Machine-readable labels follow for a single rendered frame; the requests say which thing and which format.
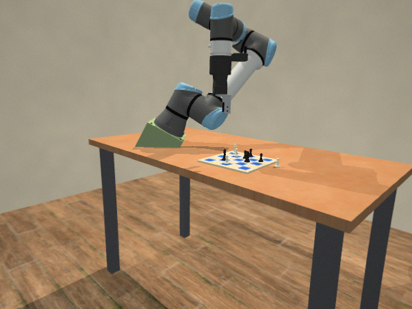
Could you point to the blue and cream chessboard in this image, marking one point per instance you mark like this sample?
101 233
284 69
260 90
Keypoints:
237 163

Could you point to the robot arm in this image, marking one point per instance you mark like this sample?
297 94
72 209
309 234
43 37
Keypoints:
187 101

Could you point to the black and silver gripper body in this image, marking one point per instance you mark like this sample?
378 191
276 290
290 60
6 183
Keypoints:
220 63

